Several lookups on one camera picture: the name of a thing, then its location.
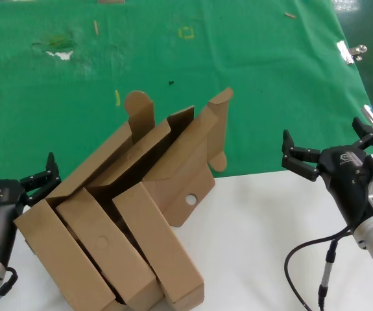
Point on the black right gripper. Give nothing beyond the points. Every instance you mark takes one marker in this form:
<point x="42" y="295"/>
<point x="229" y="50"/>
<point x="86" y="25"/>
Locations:
<point x="345" y="181"/>

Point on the large open cardboard carton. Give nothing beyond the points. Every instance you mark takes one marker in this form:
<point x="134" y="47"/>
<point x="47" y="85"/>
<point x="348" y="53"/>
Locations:
<point x="186" y="168"/>

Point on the small wooden stick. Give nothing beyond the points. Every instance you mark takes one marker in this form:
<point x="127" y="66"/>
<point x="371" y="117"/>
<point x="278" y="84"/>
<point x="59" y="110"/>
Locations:
<point x="290" y="15"/>
<point x="96" y="27"/>

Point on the green table cloth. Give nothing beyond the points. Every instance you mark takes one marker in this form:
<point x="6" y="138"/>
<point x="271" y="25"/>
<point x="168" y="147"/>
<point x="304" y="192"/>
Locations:
<point x="238" y="58"/>

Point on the long brown paper box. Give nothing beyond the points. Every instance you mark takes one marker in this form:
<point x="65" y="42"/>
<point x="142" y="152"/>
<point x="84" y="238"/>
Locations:
<point x="53" y="256"/>
<point x="153" y="233"/>
<point x="105" y="243"/>

